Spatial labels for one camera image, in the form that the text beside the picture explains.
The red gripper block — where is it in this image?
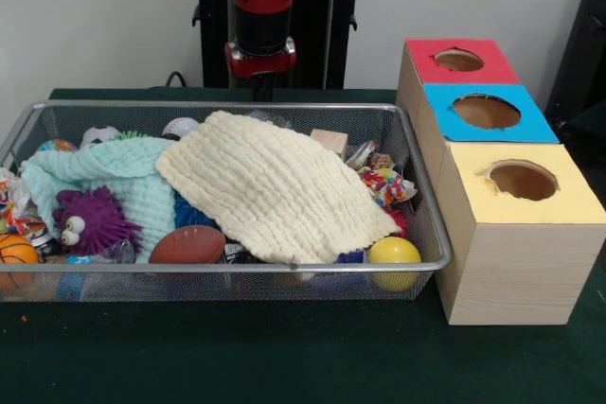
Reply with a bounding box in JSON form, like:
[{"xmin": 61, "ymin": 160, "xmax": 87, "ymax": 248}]
[{"xmin": 223, "ymin": 37, "xmax": 298, "ymax": 102}]

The clear plastic bottle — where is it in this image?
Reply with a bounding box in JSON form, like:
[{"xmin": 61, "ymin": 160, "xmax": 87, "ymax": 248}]
[{"xmin": 245, "ymin": 109, "xmax": 294, "ymax": 129}]

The clear mesh bin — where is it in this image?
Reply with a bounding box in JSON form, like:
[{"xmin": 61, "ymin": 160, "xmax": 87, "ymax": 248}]
[{"xmin": 0, "ymin": 99, "xmax": 452, "ymax": 304}]

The wooden box with three holes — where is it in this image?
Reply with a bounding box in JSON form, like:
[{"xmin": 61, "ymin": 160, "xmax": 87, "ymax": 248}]
[{"xmin": 396, "ymin": 38, "xmax": 606, "ymax": 327}]

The small wooden block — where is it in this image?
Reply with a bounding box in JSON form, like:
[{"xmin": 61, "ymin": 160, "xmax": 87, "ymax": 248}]
[{"xmin": 310, "ymin": 128, "xmax": 349, "ymax": 157}]

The white toy baseball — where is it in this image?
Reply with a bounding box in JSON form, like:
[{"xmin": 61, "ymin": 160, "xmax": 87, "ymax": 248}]
[{"xmin": 161, "ymin": 116, "xmax": 200, "ymax": 141}]

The cream waffle cloth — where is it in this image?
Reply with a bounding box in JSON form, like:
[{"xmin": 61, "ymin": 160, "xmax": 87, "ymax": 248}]
[{"xmin": 154, "ymin": 109, "xmax": 402, "ymax": 265}]

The mint green waffle cloth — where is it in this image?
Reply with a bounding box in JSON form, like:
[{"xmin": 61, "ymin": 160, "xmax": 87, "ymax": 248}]
[{"xmin": 19, "ymin": 135, "xmax": 177, "ymax": 263}]

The black and white soccer ball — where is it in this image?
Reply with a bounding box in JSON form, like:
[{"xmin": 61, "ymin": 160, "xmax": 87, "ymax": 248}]
[{"xmin": 79, "ymin": 125, "xmax": 120, "ymax": 149}]

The brown toy football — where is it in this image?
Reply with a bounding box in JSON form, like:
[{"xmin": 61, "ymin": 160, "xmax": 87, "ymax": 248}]
[{"xmin": 149, "ymin": 225, "xmax": 227, "ymax": 265}]

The purple spiky monster toy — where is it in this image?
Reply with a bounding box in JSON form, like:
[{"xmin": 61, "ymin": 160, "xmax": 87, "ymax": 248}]
[{"xmin": 51, "ymin": 185, "xmax": 144, "ymax": 257}]

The yellow ball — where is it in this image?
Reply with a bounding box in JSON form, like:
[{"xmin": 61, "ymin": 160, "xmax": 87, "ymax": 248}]
[{"xmin": 367, "ymin": 236, "xmax": 422, "ymax": 292}]

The dark green table cloth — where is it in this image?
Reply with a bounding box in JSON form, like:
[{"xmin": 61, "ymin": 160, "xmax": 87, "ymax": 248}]
[{"xmin": 0, "ymin": 86, "xmax": 606, "ymax": 404}]

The orange toy basketball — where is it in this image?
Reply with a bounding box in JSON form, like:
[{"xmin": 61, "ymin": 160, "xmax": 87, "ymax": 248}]
[{"xmin": 0, "ymin": 233, "xmax": 41, "ymax": 294}]

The black furniture piece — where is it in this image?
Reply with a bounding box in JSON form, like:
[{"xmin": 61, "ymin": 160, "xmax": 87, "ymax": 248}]
[{"xmin": 544, "ymin": 0, "xmax": 606, "ymax": 168}]

